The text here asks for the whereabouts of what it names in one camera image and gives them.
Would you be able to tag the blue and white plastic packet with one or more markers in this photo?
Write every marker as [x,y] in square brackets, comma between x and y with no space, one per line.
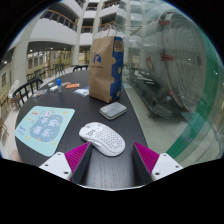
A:
[81,91]

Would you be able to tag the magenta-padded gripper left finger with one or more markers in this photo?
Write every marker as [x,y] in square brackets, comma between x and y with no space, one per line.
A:
[55,164]

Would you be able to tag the white perforated computer mouse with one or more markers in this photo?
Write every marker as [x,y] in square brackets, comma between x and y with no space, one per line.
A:
[103,138]

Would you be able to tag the small white box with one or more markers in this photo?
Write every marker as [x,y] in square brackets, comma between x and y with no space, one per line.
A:
[53,88]

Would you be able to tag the light blue printed mouse pad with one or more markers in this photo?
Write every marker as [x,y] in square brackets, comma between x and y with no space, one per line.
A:
[43,130]

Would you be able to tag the small blue-capped bottle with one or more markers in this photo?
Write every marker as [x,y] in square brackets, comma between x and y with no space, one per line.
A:
[59,85]

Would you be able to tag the group of dark chairs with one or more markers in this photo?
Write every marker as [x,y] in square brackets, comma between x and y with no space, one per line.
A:
[58,68]

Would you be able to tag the clear plastic packet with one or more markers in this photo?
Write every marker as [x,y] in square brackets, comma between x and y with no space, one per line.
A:
[40,93]

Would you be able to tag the black spindle-back chair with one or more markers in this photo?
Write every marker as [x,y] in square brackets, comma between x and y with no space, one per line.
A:
[80,67]
[33,82]

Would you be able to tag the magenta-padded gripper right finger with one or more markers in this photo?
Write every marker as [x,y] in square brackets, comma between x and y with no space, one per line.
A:
[165,165]

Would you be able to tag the flat orange card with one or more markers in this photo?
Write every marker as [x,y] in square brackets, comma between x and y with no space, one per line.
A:
[72,85]

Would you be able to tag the white chair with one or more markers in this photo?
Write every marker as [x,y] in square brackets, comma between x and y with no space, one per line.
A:
[14,88]

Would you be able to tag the small flat grey case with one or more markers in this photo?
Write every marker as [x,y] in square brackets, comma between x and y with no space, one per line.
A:
[113,110]

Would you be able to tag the brown and blue paper bag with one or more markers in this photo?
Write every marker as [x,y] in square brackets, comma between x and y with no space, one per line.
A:
[101,70]

